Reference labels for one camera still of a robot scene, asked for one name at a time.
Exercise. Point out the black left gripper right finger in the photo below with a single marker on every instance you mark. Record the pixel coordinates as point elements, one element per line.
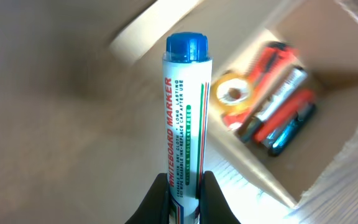
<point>214,208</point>

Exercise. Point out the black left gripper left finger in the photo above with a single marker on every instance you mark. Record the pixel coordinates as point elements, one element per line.
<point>154,207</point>

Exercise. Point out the yellow tape roll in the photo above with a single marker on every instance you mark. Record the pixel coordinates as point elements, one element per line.
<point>232,93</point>

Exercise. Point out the small red utility knife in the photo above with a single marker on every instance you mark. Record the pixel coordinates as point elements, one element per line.
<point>278,131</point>

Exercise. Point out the black whiteboard marker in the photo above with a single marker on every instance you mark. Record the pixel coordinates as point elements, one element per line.
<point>296,77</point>

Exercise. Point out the blue whiteboard marker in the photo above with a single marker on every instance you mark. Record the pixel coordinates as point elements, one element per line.
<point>187,70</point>

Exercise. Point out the large red utility knife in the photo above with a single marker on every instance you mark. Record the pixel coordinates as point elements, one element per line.
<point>273,57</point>

